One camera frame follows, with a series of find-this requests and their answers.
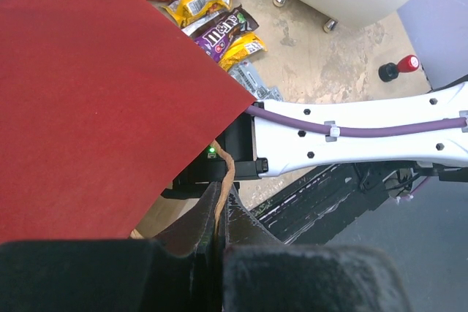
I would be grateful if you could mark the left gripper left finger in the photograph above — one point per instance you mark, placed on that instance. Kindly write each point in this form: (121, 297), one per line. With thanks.
(172, 271)

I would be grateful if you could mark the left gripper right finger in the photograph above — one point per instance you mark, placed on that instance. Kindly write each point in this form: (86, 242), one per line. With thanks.
(259, 273)

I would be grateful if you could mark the red paper bag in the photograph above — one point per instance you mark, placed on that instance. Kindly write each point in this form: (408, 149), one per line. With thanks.
(103, 103)

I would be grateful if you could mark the silver blister pack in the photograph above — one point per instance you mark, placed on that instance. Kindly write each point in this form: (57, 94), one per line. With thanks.
(245, 74)

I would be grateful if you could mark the yellow snack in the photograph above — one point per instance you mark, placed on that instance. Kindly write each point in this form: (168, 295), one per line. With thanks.
(245, 46)

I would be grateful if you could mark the yellow snack bar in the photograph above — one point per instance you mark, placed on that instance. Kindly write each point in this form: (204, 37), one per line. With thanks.
(186, 12)

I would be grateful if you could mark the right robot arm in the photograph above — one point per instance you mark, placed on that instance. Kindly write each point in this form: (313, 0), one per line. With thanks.
(426, 134)

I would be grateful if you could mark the red emergency stop button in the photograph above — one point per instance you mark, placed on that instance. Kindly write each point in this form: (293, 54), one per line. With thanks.
(390, 71)

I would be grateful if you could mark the black aluminium frame rail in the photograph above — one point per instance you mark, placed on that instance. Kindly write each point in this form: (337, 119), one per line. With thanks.
(322, 203)

